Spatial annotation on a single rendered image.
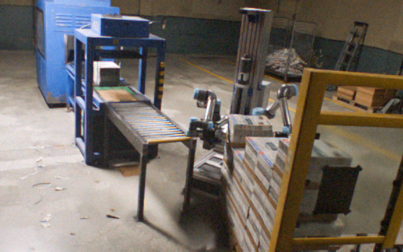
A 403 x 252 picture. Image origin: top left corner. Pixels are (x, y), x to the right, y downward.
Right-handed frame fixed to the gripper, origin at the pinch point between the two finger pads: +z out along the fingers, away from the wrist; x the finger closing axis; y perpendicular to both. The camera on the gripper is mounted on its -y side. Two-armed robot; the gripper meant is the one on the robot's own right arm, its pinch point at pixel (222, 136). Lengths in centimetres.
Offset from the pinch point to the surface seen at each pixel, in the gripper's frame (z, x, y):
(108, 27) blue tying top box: -118, 126, 79
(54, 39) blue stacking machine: -218, 324, 31
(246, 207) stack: 7, -81, -29
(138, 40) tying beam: -84, 127, 67
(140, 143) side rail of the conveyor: -77, -10, -6
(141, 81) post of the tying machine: -77, 193, 3
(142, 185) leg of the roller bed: -74, -13, -48
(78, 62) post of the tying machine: -158, 164, 29
